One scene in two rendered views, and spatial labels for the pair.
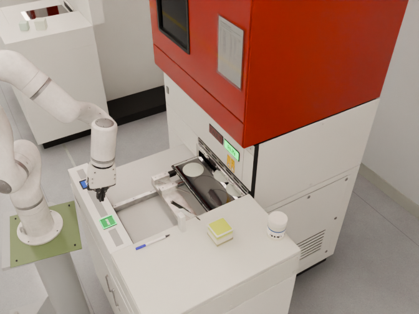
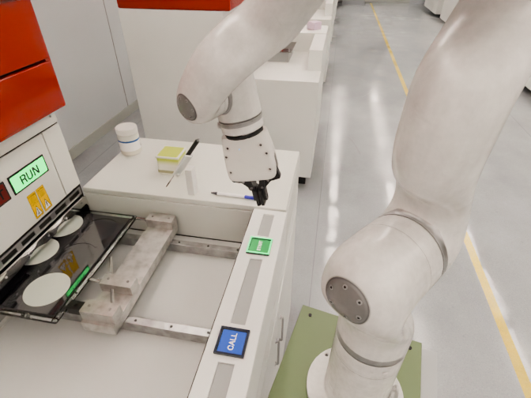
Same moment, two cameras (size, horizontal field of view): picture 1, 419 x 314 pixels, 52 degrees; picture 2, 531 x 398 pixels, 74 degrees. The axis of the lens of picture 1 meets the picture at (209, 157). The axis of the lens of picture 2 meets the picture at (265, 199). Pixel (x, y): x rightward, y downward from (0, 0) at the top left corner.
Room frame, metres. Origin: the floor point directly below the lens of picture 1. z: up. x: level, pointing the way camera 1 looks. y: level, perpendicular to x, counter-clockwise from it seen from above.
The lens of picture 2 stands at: (1.60, 0.83, 1.56)
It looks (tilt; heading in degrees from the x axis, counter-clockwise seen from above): 36 degrees down; 221
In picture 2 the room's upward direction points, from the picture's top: straight up
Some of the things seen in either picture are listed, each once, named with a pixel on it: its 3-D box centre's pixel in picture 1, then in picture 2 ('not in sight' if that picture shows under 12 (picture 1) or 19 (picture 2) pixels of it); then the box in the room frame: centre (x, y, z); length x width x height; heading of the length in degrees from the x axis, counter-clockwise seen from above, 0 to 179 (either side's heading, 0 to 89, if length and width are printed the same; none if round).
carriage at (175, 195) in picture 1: (176, 202); (137, 268); (1.33, 0.15, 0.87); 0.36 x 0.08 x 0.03; 31
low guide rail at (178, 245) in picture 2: not in sight; (166, 244); (1.21, 0.10, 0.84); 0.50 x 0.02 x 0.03; 121
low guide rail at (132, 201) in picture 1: (159, 190); (119, 321); (1.44, 0.23, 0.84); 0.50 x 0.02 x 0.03; 121
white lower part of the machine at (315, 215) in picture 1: (253, 197); not in sight; (1.82, -0.27, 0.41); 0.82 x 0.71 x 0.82; 31
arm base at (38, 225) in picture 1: (34, 214); (362, 364); (1.21, 0.73, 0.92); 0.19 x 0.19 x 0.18
